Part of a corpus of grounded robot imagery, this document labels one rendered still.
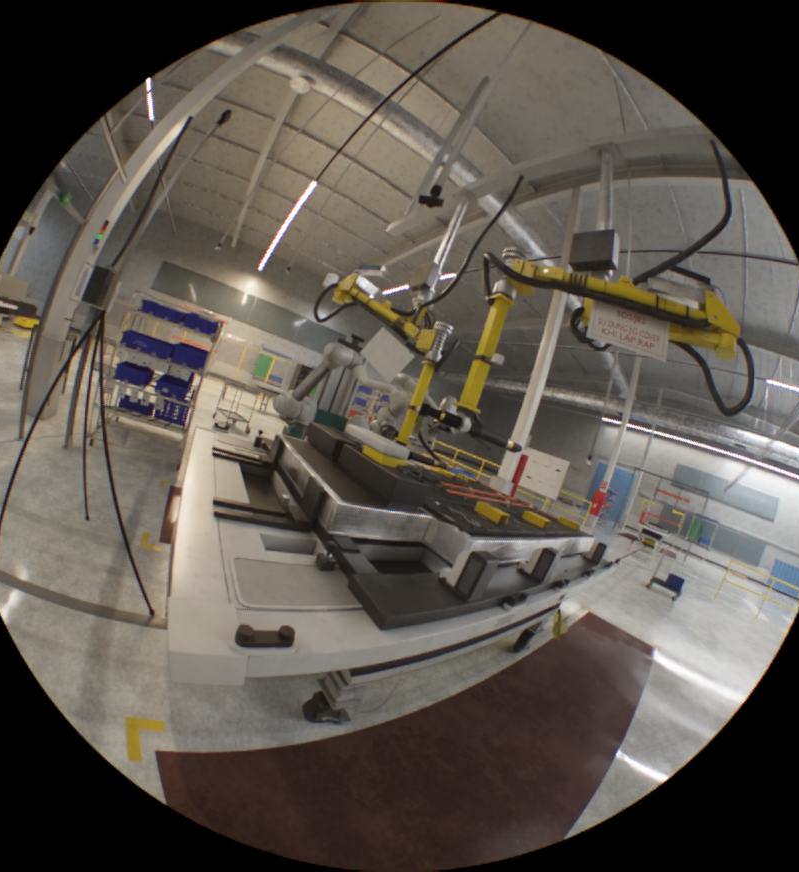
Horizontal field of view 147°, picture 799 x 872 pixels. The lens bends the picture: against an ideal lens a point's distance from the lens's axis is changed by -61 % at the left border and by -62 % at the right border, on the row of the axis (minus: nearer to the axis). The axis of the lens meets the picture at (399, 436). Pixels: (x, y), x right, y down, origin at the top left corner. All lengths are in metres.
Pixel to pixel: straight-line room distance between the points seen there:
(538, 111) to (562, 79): 1.39
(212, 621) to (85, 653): 1.09
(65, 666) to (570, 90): 10.98
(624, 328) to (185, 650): 1.49
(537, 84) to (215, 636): 10.18
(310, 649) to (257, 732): 0.87
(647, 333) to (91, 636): 2.54
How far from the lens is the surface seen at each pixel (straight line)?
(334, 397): 2.84
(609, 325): 1.30
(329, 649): 0.62
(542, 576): 1.30
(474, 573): 0.87
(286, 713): 1.50
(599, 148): 2.34
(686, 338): 1.37
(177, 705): 1.46
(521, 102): 10.21
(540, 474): 9.79
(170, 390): 3.48
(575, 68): 9.51
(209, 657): 0.55
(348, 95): 8.42
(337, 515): 0.92
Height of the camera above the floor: 1.26
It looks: 2 degrees down
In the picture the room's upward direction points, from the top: 20 degrees clockwise
